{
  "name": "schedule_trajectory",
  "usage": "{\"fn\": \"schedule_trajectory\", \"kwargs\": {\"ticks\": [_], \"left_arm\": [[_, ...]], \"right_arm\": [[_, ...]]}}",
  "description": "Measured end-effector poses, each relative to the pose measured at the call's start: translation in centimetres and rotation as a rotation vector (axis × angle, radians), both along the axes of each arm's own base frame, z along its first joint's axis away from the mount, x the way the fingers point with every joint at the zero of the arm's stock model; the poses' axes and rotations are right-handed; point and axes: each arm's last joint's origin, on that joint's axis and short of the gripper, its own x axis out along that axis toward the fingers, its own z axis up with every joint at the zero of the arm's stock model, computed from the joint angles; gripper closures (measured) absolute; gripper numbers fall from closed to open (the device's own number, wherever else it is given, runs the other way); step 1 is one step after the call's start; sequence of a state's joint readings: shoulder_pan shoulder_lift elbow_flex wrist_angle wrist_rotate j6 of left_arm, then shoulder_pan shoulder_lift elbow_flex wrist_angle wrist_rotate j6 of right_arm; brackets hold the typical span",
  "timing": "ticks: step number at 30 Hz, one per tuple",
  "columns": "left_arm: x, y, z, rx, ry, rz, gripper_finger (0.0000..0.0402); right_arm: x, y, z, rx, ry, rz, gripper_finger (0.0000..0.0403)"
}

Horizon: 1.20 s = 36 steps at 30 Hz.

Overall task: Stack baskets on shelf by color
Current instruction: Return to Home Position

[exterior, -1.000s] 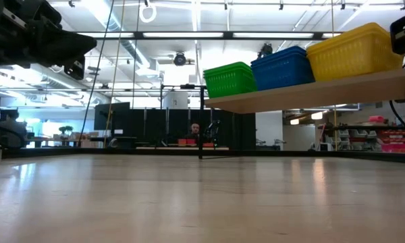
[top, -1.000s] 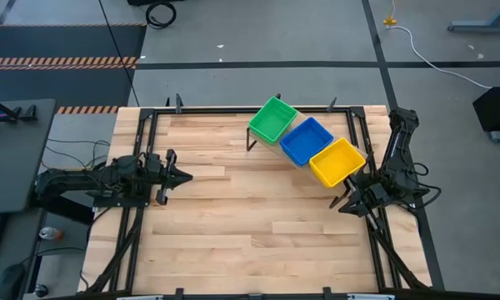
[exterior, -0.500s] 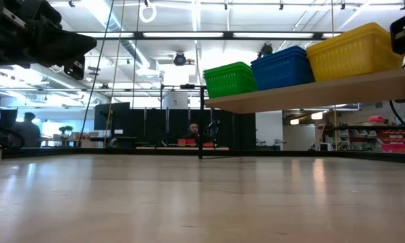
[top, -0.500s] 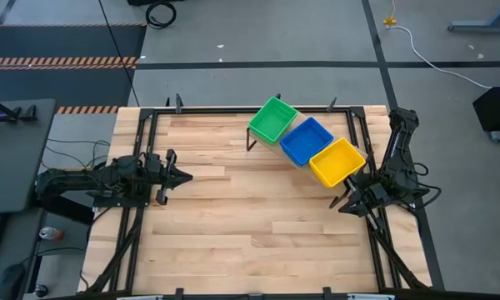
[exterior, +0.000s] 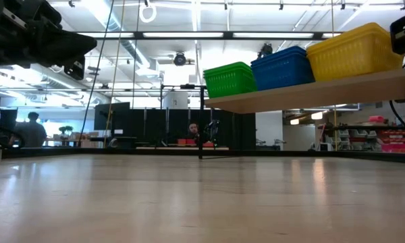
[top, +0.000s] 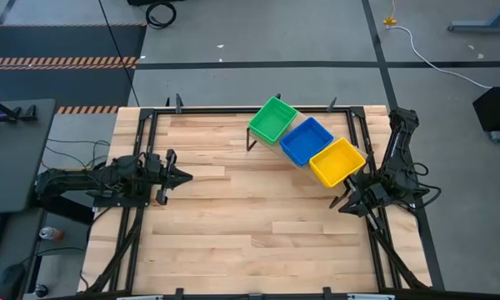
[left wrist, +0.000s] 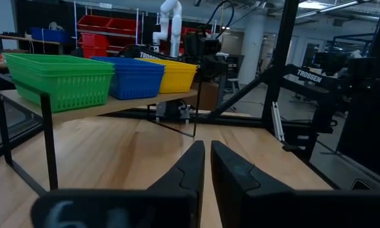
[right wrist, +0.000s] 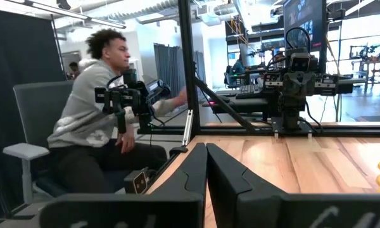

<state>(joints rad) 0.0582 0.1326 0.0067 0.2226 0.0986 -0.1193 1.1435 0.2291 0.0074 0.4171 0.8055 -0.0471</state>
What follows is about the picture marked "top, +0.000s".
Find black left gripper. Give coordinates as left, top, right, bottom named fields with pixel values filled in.
left=144, top=148, right=194, bottom=206

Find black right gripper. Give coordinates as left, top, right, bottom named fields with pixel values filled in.
left=336, top=176, right=392, bottom=229

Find yellow plastic slotted basket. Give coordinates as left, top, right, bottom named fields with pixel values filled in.
left=308, top=137, right=367, bottom=189

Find blue plastic slotted basket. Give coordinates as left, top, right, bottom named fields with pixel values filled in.
left=279, top=116, right=335, bottom=168

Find green plastic slotted basket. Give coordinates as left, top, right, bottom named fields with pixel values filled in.
left=247, top=96, right=299, bottom=146

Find clear plastic bottle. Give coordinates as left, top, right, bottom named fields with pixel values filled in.
left=38, top=226, right=64, bottom=242

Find grey side desk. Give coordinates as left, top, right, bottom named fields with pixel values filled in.
left=0, top=98, right=57, bottom=214

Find black box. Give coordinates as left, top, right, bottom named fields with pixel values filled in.
left=472, top=85, right=500, bottom=133

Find dark grey keyboard desk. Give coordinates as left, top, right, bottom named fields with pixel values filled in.
left=0, top=207, right=47, bottom=300

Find black hazard-striped floor mat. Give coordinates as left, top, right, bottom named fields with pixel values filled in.
left=0, top=22, right=148, bottom=115

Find yellow plug connector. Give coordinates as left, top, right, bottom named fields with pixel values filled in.
left=382, top=0, right=398, bottom=27

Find black computer mouse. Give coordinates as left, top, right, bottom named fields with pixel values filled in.
left=0, top=262, right=27, bottom=300

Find grey metal table leg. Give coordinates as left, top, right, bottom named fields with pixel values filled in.
left=447, top=0, right=500, bottom=33

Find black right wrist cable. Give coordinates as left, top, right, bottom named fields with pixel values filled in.
left=412, top=161, right=443, bottom=212

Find wooden shelf black wire legs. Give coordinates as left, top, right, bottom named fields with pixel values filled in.
left=245, top=92, right=370, bottom=210

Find thin black cable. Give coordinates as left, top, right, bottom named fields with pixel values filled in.
left=97, top=0, right=141, bottom=108

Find long white cable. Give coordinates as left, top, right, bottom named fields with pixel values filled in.
left=385, top=24, right=500, bottom=91

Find coiled black cable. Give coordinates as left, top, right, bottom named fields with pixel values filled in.
left=144, top=1, right=178, bottom=30

